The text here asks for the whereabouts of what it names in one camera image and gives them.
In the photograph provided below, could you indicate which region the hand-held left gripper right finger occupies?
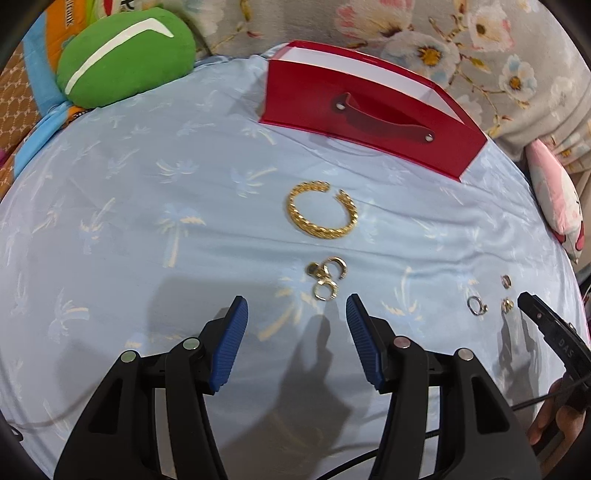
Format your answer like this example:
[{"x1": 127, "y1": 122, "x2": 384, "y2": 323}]
[{"x1": 346, "y1": 294, "x2": 542, "y2": 480}]

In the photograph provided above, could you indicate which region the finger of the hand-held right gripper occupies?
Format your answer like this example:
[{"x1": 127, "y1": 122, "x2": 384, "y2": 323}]
[{"x1": 517, "y1": 291, "x2": 591, "y2": 376}]

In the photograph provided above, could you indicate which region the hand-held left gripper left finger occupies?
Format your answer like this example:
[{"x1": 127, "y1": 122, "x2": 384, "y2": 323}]
[{"x1": 54, "y1": 296, "x2": 249, "y2": 480}]

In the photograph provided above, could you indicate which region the gold twisted bracelet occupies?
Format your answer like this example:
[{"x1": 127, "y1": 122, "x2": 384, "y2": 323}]
[{"x1": 287, "y1": 181, "x2": 359, "y2": 240}]

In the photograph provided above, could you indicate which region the red box with handle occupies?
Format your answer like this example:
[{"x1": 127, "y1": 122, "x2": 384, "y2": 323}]
[{"x1": 259, "y1": 41, "x2": 489, "y2": 182}]

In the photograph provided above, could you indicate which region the person's right hand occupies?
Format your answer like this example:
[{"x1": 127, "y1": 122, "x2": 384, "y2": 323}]
[{"x1": 528, "y1": 376, "x2": 588, "y2": 448}]

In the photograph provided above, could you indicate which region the light blue palm-print sheet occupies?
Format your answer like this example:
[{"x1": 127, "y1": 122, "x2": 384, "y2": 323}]
[{"x1": 0, "y1": 44, "x2": 589, "y2": 480}]

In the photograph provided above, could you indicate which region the pink patterned pillow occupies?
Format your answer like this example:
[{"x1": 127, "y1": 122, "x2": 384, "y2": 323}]
[{"x1": 526, "y1": 138, "x2": 581, "y2": 265}]

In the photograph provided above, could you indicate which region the grey floral blanket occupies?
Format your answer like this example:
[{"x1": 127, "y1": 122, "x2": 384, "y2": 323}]
[{"x1": 182, "y1": 0, "x2": 591, "y2": 176}]

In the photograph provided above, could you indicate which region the green pillow with white stripe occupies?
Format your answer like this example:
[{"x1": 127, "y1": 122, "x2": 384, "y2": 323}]
[{"x1": 56, "y1": 7, "x2": 197, "y2": 109}]

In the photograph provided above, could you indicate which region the orange and blue printed cloth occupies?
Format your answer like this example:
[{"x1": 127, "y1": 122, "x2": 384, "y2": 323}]
[{"x1": 0, "y1": 0, "x2": 139, "y2": 195}]

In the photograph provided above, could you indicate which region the brown patterned cloth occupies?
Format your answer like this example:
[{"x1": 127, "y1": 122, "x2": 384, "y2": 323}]
[{"x1": 0, "y1": 48, "x2": 43, "y2": 153}]

